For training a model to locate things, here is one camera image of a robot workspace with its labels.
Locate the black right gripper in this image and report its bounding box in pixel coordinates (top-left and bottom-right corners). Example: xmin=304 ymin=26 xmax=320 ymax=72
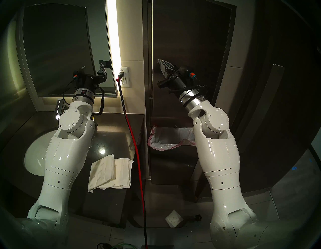
xmin=157 ymin=60 xmax=195 ymax=94

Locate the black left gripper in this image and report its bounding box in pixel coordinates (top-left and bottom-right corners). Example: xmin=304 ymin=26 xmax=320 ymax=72
xmin=75 ymin=63 xmax=108 ymax=90

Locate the stainless steel dispenser door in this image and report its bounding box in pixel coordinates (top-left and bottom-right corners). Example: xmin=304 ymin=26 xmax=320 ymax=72
xmin=148 ymin=0 xmax=232 ymax=121

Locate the white folded paper towel stack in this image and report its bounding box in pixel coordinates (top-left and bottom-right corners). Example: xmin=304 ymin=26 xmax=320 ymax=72
xmin=99 ymin=158 xmax=134 ymax=189

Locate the white crumpled paper towel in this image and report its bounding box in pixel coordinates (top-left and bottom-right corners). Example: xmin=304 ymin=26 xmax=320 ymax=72
xmin=165 ymin=210 xmax=184 ymax=228

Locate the chrome sink faucet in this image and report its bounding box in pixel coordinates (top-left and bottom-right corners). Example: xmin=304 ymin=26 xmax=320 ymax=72
xmin=55 ymin=99 xmax=69 ymax=120

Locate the pink trash bin liner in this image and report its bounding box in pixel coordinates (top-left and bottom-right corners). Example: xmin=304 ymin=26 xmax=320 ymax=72
xmin=148 ymin=126 xmax=196 ymax=151

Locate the stainless steel waste bin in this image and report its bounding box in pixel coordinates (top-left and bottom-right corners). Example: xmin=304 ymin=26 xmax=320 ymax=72
xmin=150 ymin=144 xmax=201 ymax=186

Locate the white oval sink basin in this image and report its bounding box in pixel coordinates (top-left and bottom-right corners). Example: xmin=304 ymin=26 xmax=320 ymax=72
xmin=24 ymin=129 xmax=59 ymax=176

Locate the cabinet door with metal edge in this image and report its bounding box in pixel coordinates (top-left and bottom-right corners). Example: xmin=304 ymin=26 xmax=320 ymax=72
xmin=238 ymin=64 xmax=285 ymax=151

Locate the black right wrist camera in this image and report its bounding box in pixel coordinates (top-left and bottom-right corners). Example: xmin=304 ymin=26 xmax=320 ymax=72
xmin=182 ymin=66 xmax=197 ymax=80

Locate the red and black power cable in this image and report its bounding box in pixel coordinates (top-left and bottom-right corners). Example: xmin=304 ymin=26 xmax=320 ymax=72
xmin=116 ymin=72 xmax=149 ymax=249

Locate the black left arm hose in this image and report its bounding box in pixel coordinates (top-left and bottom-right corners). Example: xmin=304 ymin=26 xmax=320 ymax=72
xmin=92 ymin=87 xmax=105 ymax=116

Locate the thin black left camera cable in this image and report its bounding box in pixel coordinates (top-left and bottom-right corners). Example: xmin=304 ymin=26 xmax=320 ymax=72
xmin=63 ymin=80 xmax=75 ymax=106

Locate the white wall power outlet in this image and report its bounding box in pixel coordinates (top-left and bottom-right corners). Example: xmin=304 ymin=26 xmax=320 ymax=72
xmin=120 ymin=66 xmax=131 ymax=88

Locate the framed wall mirror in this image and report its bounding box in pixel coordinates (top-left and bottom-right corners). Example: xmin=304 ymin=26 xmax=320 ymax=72
xmin=18 ymin=4 xmax=119 ymax=98

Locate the vertical wall light strip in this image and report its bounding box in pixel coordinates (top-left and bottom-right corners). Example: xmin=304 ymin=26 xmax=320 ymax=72
xmin=106 ymin=0 xmax=122 ymax=73

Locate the green cable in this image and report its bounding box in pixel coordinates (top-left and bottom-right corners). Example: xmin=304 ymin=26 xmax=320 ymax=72
xmin=110 ymin=242 xmax=137 ymax=249

